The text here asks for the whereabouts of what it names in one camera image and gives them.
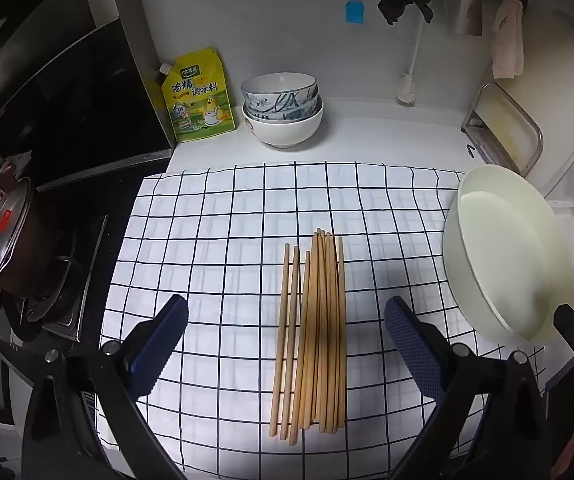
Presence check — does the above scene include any glass pot lid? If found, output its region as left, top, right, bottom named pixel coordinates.
left=0, top=177, right=36, bottom=282

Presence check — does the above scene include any large white basin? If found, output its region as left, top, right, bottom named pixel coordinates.
left=442, top=164, right=574, bottom=345

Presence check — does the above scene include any pink hanging cloth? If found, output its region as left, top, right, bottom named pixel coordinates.
left=490, top=0, right=526, bottom=81

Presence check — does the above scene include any bundle of wooden chopsticks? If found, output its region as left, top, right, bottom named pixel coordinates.
left=268, top=228, right=348, bottom=445

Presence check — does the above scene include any blue patterned bowl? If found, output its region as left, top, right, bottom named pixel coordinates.
left=243, top=91, right=319, bottom=122
left=240, top=73, right=317, bottom=109

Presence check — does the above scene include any white dish brush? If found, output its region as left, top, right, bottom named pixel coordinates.
left=395, top=10, right=429, bottom=107

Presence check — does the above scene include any dark cooking pot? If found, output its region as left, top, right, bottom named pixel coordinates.
left=0, top=175, right=70, bottom=321

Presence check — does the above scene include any yellow seasoning pouch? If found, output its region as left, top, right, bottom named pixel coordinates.
left=158, top=48, right=237, bottom=144

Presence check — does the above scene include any black gas stove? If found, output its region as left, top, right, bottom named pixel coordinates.
left=0, top=212, right=113, bottom=343

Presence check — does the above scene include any black range hood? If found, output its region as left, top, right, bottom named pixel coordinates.
left=0, top=0, right=177, bottom=192

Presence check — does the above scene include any black checked white cloth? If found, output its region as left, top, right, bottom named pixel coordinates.
left=94, top=161, right=558, bottom=480

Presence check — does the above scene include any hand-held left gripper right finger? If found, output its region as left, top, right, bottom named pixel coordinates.
left=383, top=296, right=562, bottom=480

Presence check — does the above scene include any metal board rack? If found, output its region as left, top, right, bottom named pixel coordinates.
left=461, top=82, right=544, bottom=177

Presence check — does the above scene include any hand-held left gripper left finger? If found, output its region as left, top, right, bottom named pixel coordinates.
left=21, top=294, right=190, bottom=480

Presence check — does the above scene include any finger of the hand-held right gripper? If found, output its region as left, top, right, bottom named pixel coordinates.
left=553, top=304, right=574, bottom=361

